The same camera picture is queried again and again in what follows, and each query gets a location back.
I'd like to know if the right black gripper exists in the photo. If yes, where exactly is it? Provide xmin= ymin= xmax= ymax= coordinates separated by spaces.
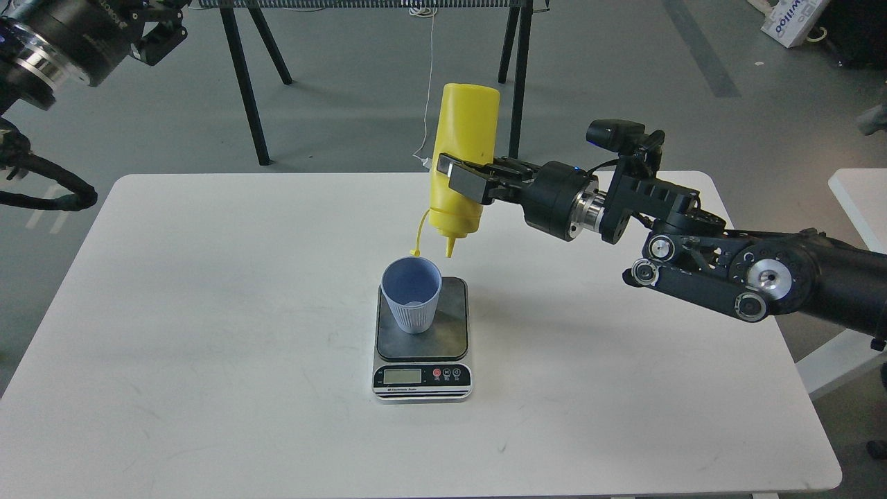
xmin=435 ymin=155 xmax=598 ymax=241

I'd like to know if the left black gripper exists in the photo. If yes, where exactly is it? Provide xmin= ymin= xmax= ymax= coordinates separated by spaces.
xmin=14 ymin=1 xmax=189 ymax=87

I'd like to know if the yellow squeeze bottle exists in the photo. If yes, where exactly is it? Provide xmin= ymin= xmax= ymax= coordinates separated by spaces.
xmin=425 ymin=83 xmax=500 ymax=258

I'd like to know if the blue plastic cup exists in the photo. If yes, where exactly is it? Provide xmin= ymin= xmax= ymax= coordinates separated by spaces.
xmin=380 ymin=256 xmax=443 ymax=334

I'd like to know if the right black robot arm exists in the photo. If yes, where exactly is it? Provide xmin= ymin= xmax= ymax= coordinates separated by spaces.
xmin=437 ymin=119 xmax=886 ymax=351

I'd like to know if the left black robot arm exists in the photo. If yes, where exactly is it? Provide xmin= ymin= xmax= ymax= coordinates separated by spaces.
xmin=2 ymin=1 xmax=191 ymax=212

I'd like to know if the digital kitchen scale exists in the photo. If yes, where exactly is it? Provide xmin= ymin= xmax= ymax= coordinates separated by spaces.
xmin=371 ymin=276 xmax=474 ymax=403

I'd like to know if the black trestle table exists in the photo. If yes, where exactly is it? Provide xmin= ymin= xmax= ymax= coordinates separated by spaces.
xmin=189 ymin=1 xmax=549 ymax=166

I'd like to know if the white cardboard box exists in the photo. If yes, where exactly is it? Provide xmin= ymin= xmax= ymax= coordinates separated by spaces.
xmin=761 ymin=1 xmax=831 ymax=49

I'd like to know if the white hanging cable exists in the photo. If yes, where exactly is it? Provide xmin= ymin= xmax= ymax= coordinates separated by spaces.
xmin=409 ymin=6 xmax=441 ymax=170

